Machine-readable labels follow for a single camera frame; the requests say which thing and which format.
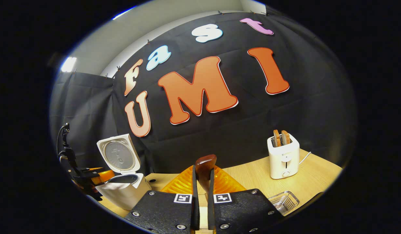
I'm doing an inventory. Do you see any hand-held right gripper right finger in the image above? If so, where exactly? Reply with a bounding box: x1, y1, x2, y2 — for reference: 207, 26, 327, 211
207, 166, 285, 234

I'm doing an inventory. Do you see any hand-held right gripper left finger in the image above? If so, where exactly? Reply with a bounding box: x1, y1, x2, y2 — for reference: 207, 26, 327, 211
124, 165, 200, 234

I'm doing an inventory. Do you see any white rice cooker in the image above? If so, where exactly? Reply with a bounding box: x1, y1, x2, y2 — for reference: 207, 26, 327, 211
97, 134, 152, 211

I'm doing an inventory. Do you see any brown wooden spoon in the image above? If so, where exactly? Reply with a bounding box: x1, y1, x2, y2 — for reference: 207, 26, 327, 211
195, 154, 218, 195

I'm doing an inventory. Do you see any white toaster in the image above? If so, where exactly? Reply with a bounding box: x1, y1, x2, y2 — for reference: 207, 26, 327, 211
267, 133, 300, 180

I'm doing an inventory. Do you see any black backdrop cloth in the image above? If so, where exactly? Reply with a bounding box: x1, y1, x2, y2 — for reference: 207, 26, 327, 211
49, 11, 357, 182

